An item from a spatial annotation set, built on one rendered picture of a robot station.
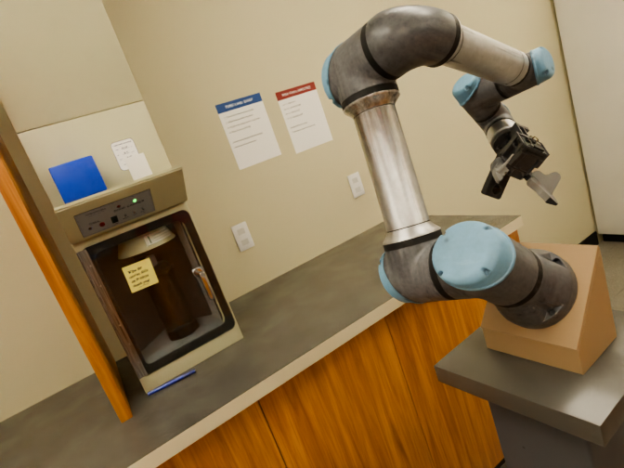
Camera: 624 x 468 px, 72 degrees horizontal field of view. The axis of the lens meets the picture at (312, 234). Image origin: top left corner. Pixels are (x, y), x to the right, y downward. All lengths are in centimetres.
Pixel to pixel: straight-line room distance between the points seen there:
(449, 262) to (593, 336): 30
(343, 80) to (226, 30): 114
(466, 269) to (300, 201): 131
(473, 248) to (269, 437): 77
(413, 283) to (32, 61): 106
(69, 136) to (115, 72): 21
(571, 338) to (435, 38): 56
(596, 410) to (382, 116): 60
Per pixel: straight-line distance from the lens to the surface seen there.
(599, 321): 93
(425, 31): 82
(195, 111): 182
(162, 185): 122
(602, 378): 90
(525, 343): 93
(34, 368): 179
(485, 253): 72
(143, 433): 121
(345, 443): 140
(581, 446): 96
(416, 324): 144
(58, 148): 130
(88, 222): 122
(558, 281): 85
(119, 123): 131
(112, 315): 131
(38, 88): 132
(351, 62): 86
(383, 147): 83
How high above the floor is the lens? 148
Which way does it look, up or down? 13 degrees down
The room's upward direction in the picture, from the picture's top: 20 degrees counter-clockwise
